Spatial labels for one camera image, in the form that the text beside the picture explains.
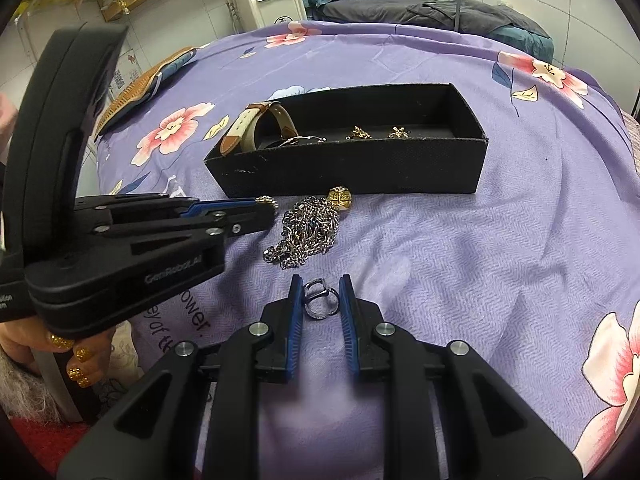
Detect silver ring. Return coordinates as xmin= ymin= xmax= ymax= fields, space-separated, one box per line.
xmin=302 ymin=277 xmax=342 ymax=321

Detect silver chain necklace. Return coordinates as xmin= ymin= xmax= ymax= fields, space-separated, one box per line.
xmin=262 ymin=195 xmax=343 ymax=270

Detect gold lion ring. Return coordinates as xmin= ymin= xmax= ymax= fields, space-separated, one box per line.
xmin=326 ymin=185 xmax=354 ymax=213

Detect black jewelry box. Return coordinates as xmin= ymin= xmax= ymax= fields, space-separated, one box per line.
xmin=205 ymin=84 xmax=488 ymax=197

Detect left hand gold nails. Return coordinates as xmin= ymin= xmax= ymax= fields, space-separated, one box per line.
xmin=1 ymin=316 xmax=116 ymax=388

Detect brown woven pillow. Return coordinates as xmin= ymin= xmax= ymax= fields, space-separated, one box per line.
xmin=94 ymin=47 xmax=198 ymax=136

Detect gold earring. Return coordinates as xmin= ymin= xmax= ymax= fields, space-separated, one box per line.
xmin=346 ymin=126 xmax=371 ymax=141

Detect purple floral bedsheet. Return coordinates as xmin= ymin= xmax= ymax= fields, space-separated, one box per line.
xmin=98 ymin=22 xmax=639 ymax=472

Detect grey blanket bed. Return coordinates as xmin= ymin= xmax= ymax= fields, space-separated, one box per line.
xmin=318 ymin=0 xmax=548 ymax=37

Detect beige brown strap watch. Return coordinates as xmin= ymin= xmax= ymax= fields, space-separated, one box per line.
xmin=218 ymin=101 xmax=298 ymax=156

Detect silver bangle bracelet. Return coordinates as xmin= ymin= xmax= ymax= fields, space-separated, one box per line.
xmin=275 ymin=134 xmax=328 ymax=149

